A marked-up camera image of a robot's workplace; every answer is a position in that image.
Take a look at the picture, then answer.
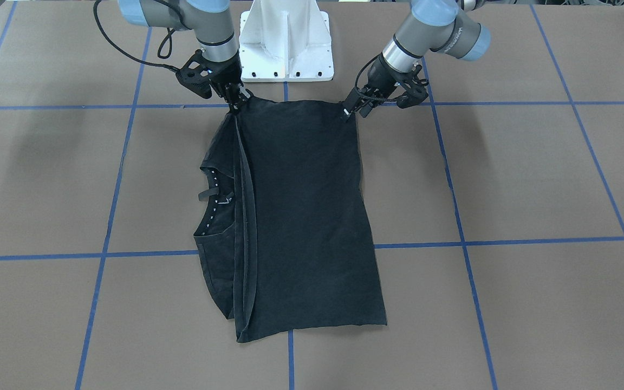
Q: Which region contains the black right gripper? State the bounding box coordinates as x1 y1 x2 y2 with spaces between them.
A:
209 54 252 113

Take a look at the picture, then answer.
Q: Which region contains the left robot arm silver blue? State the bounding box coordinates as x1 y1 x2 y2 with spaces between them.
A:
342 1 492 120

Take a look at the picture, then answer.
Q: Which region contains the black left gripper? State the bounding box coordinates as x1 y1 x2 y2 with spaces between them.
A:
342 54 408 121

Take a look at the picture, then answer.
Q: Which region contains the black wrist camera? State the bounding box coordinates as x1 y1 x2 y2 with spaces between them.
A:
396 64 430 109
175 49 215 99

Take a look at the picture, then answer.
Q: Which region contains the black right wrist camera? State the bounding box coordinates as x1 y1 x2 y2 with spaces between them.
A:
175 49 215 99

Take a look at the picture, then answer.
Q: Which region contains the black t-shirt with logo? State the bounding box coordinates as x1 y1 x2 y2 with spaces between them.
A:
193 96 388 343

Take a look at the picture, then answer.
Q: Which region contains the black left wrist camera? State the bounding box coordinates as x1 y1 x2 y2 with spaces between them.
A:
396 64 430 109

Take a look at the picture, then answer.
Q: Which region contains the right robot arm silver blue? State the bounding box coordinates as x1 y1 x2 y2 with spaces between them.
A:
93 1 252 113

